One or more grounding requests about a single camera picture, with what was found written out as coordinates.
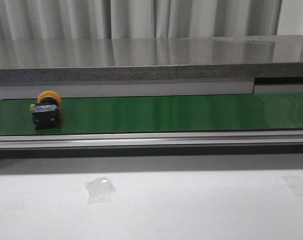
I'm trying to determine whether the yellow black push button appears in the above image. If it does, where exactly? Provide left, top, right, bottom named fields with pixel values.
left=29, top=91, right=62, bottom=130

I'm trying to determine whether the clear tape piece left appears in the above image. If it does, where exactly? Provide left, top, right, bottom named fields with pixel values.
left=85, top=176, right=117, bottom=205

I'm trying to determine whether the clear tape piece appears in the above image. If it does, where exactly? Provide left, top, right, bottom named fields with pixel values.
left=85, top=176, right=117, bottom=205
left=281, top=176, right=303, bottom=197

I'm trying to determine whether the grey stone countertop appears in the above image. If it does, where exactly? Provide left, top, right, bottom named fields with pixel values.
left=0, top=34, right=303, bottom=100

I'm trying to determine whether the green conveyor belt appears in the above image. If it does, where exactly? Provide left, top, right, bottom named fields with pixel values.
left=0, top=93, right=303, bottom=136

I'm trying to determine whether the clear tape piece right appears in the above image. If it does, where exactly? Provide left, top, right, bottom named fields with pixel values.
left=281, top=176, right=303, bottom=197

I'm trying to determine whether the white pleated curtain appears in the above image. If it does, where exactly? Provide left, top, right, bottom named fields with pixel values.
left=0, top=0, right=303, bottom=40

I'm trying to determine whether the aluminium conveyor frame rail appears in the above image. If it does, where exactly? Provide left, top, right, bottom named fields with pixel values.
left=0, top=129, right=303, bottom=149

